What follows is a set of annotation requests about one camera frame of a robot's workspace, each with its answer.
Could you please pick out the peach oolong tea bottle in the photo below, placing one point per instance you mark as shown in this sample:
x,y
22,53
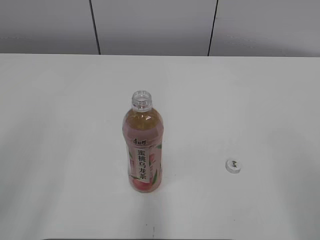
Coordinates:
x,y
143,130

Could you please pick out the white bottle cap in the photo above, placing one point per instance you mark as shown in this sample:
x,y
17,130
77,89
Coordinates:
x,y
233,166

